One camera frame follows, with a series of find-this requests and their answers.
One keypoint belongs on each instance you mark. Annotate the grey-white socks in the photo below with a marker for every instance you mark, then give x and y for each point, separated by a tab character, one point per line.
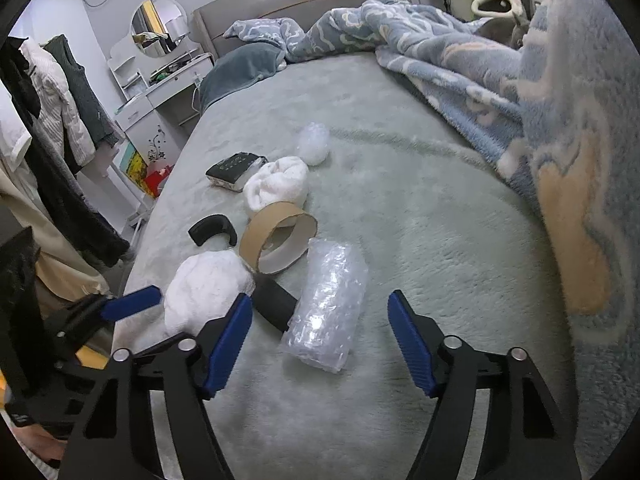
277	185

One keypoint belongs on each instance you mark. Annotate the person's left hand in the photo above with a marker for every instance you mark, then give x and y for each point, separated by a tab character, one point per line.
42	447

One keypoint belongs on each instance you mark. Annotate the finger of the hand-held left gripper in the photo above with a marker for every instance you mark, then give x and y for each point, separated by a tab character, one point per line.
130	302

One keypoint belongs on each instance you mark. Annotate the white dressing table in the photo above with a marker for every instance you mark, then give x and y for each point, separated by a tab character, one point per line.
160	95

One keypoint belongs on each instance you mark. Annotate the dark green garment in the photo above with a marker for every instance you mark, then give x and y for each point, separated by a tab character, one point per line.
85	90

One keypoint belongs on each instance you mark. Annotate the blue patterned fleece blanket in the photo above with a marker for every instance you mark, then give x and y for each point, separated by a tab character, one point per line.
450	70

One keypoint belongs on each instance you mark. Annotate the black curved plastic piece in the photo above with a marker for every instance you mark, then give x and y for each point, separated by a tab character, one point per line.
212	222

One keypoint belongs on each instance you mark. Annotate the clear bubble wrap pack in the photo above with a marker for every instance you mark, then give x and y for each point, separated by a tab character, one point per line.
325	310

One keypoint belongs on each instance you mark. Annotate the white puffer jacket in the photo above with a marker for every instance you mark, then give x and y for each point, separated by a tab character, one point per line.
55	100

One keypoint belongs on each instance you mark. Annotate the yellow and red box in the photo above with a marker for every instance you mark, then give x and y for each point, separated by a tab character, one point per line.
140	170

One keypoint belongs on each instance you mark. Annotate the teal pillow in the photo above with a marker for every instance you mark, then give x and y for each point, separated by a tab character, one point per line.
240	67

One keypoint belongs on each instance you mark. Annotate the brown cardboard tape roll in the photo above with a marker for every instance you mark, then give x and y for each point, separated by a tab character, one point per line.
252	240

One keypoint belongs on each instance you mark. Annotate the black fuzzy coat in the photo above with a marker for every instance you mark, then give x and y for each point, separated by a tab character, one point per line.
80	210

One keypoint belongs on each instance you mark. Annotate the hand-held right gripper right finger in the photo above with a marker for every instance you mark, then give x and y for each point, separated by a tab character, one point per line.
410	345

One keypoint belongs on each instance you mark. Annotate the round mirror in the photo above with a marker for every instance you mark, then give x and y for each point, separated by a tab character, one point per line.
157	25

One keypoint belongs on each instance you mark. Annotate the black box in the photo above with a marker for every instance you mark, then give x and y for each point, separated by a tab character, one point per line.
232	165

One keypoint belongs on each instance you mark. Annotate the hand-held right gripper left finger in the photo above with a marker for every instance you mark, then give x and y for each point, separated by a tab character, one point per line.
227	345

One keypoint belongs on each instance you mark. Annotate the cream fabric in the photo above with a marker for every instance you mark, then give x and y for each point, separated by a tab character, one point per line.
55	270

